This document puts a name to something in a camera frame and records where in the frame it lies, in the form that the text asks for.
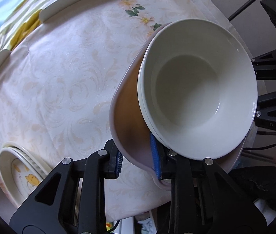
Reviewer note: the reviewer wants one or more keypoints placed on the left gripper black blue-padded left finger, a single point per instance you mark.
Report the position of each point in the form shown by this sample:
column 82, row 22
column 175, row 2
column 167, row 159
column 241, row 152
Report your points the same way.
column 71, row 199

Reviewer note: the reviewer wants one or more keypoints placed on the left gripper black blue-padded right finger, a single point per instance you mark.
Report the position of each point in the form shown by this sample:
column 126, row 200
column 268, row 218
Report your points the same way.
column 203, row 197

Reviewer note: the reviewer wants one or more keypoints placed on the white duck picture plate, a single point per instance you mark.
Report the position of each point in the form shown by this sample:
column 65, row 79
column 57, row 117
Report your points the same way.
column 21, row 171

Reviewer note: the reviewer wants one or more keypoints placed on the cream bowl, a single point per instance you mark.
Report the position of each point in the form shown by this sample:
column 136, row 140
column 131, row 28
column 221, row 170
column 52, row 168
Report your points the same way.
column 197, row 89

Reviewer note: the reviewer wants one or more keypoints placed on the mauve plastic basin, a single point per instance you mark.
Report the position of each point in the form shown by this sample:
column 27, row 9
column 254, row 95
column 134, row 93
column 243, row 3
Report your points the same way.
column 130, row 131

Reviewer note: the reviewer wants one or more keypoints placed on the cream patterned tablecloth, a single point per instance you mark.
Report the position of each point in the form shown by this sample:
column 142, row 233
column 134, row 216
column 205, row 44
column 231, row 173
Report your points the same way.
column 57, row 84

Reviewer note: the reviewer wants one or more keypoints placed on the floral striped bed quilt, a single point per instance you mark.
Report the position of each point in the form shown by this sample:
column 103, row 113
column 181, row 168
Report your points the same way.
column 21, row 22

